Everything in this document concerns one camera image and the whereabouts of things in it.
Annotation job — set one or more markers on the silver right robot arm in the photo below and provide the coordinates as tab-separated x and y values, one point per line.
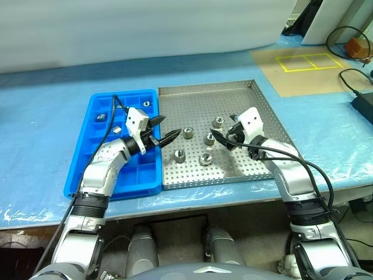
294	181

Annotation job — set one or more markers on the blue compartment tray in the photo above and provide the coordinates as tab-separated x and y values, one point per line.
145	175

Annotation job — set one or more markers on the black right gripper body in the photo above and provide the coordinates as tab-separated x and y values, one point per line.
237	132

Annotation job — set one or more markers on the brown block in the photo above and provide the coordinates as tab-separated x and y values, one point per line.
357	48

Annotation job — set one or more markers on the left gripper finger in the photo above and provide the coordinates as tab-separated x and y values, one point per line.
169	137
156	121

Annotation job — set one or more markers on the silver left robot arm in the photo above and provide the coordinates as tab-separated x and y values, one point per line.
99	175

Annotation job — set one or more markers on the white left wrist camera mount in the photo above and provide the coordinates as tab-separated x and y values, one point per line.
135	119

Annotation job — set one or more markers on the black power adapter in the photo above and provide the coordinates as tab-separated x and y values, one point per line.
364	103

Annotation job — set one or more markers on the blue plastic table cover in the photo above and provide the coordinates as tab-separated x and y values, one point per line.
43	116

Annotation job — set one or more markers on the yellow tape rectangle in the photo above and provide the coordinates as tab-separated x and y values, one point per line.
314	68

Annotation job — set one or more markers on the white foam backdrop sheet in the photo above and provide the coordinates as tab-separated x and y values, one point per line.
131	26

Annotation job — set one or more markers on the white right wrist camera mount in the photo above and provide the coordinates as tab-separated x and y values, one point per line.
250	119

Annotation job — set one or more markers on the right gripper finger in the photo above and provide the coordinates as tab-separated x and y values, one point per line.
222	140
234	118

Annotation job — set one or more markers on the metal nut on tray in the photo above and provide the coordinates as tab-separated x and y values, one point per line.
188	133

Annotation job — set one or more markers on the brown cardboard sheet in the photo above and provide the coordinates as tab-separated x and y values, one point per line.
291	84

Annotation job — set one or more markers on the small metal part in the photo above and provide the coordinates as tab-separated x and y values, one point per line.
101	117
146	103
120	106
117	129

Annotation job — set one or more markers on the grey robot torso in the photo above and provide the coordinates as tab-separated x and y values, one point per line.
204	273

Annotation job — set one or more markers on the perforated metal tray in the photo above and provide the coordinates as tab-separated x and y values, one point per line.
198	111

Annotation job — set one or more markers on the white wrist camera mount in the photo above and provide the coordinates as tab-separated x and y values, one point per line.
135	119
250	119

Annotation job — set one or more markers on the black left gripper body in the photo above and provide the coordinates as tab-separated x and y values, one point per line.
151	137

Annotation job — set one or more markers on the grey rounded robot leg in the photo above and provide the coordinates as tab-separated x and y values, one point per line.
142	251
221	245

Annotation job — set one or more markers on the white board panel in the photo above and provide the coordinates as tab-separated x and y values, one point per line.
320	23

